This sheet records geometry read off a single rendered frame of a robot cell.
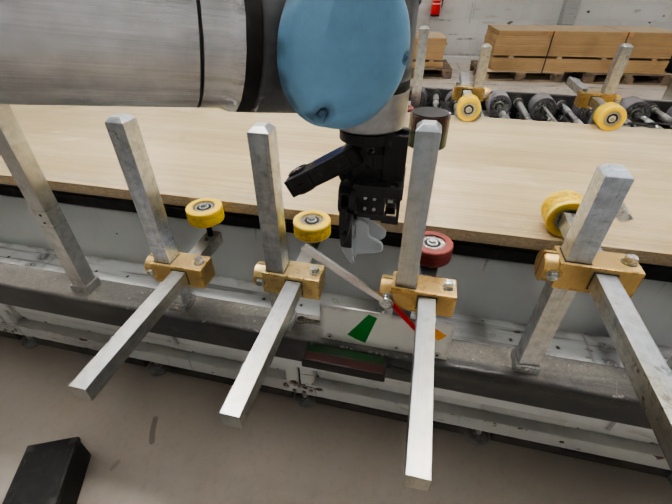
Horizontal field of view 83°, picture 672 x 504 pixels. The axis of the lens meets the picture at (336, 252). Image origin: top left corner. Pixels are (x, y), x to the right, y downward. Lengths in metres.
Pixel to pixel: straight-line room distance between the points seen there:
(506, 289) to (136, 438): 1.32
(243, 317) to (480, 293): 0.57
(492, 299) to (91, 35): 0.92
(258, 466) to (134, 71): 1.35
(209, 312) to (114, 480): 0.83
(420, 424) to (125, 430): 1.30
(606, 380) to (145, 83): 0.87
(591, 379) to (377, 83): 0.76
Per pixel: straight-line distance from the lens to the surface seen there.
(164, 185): 1.04
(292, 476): 1.44
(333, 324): 0.78
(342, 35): 0.24
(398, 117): 0.45
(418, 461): 0.52
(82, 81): 0.23
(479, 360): 0.84
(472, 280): 0.96
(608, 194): 0.63
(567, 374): 0.89
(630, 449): 1.57
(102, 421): 1.74
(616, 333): 0.62
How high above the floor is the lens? 1.33
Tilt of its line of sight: 37 degrees down
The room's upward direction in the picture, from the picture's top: straight up
